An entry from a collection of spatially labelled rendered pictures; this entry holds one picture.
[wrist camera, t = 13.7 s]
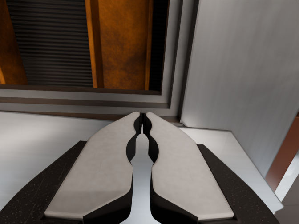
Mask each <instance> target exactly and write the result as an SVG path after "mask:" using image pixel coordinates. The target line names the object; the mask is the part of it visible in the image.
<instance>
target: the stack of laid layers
mask: <svg viewBox="0 0 299 224"><path fill-rule="evenodd" d="M198 3H199V0H168V8H167V18H166V33H165V43H164V54H163V64H162V79H161V89H160V91H155V90H133V89H111V88H79V87H57V86H35V85H13V84H0V111H11V112H25V113H36V114H46V115H57V116H71V117H82V118H92V119H103V120H119V119H121V118H123V117H125V116H127V115H129V114H131V113H133V112H139V113H147V112H152V113H154V114H155V115H157V116H159V117H160V118H162V119H164V120H166V121H167V122H169V123H171V124H172V125H174V126H183V127H186V126H185V125H184V124H183V123H182V122H181V114H182V106H183V100H184V94H185V88H186V80H187V74H188V68H189V62H190V54H191V48H192V42H193V36H194V28H195V22H196V16H197V10H198Z"/></svg>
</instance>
